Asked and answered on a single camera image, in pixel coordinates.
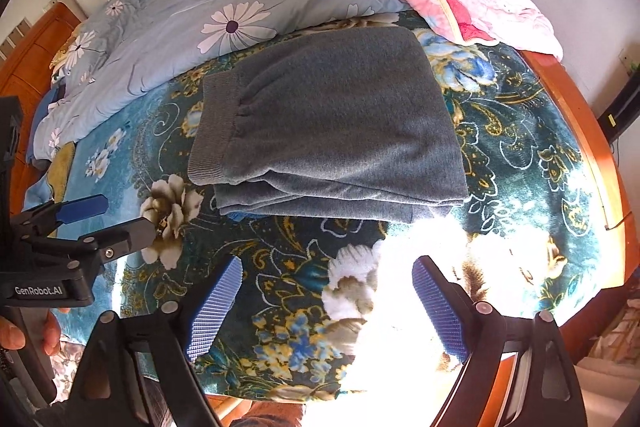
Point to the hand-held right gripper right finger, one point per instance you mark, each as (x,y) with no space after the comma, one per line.
(440,307)

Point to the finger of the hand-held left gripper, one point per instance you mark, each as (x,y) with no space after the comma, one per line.
(127,237)
(85,208)

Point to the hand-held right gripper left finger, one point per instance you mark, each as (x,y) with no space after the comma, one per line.
(215,307)

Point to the grey sweatpants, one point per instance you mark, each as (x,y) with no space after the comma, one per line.
(340,107)

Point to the person's left hand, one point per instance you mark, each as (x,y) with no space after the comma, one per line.
(12,338)

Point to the mustard knitted sweater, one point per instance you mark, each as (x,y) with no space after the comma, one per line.
(60,172)

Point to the floral bedside cloth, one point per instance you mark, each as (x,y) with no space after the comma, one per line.
(67,367)

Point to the blue pillow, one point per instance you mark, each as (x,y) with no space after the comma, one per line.
(42,109)

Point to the person's trouser leg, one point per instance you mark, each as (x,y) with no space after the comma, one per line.
(270,414)

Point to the orange wooden headboard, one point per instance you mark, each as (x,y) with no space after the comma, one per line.
(30,72)

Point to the yellow patterned pillow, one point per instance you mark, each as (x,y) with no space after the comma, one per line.
(62,54)

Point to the teal floral blanket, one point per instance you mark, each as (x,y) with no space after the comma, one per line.
(500,132)

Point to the light blue floral quilt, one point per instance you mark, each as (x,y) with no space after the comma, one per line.
(175,42)

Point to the black stand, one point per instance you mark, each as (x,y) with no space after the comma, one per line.
(622,107)

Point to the wooden bed frame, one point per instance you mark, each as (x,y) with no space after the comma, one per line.
(600,142)

